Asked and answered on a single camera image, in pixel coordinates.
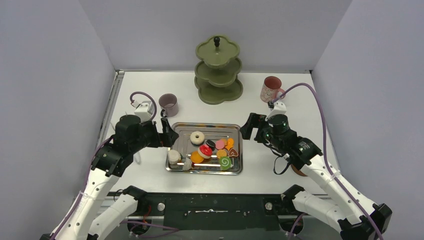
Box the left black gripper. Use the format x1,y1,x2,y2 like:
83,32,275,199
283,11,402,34
130,117,179,153

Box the white ring donut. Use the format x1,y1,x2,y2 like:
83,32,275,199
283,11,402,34
190,131,205,146

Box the chocolate white half cake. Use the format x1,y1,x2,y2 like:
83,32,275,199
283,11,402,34
182,158,193,171

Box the pink macaron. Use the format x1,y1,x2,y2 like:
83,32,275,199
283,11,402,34
215,139,225,150

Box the black sandwich cookie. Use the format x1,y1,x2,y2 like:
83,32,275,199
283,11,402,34
205,139,216,150

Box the metal serving tongs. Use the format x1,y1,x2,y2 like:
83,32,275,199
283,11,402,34
134,152,142,165

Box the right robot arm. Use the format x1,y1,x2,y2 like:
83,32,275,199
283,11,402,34
240,113,393,240

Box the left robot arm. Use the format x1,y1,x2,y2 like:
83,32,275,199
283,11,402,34
41,115,179,240

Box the white swiss roll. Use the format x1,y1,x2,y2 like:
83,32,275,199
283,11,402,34
167,149,182,165

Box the orange fish cake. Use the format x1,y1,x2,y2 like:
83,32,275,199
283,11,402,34
225,138,235,151

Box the orange round cake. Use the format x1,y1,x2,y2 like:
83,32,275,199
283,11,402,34
190,151,204,164

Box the brown heart cookie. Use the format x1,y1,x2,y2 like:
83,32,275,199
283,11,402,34
227,148,239,158

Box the grey purple mug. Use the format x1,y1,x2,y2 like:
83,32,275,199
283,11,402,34
158,93,179,118

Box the stainless steel tray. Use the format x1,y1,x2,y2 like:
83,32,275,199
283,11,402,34
165,122,243,175

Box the red frosted donut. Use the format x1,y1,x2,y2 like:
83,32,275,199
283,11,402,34
197,144,213,159

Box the pink floral mug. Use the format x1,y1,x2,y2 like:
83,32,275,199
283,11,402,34
260,76,285,103

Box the round tan biscuit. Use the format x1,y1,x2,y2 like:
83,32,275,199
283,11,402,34
216,149,227,159

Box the green swiss roll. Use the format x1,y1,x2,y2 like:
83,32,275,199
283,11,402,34
219,156,233,171

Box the green three-tier serving stand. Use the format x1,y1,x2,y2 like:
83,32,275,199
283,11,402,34
194,34,243,105

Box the brown wooden coaster near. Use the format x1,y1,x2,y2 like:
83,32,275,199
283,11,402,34
290,164,307,177

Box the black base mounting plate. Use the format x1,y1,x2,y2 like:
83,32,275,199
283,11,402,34
109,192,332,232

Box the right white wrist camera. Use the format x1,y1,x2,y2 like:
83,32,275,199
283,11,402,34
265,99,287,121

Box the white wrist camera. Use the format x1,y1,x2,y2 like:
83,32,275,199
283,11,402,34
265,99,287,121
131,100,156,123

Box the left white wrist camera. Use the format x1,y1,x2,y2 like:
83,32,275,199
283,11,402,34
131,100,156,123

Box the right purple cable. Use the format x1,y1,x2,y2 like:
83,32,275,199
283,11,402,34
271,82,385,240

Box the purple cable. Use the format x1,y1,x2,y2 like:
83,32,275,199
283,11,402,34
271,82,385,240
49,91,158,240

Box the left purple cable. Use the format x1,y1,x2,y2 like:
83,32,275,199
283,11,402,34
49,91,158,240

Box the aluminium rail left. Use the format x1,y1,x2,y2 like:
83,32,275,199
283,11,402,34
97,69,125,146

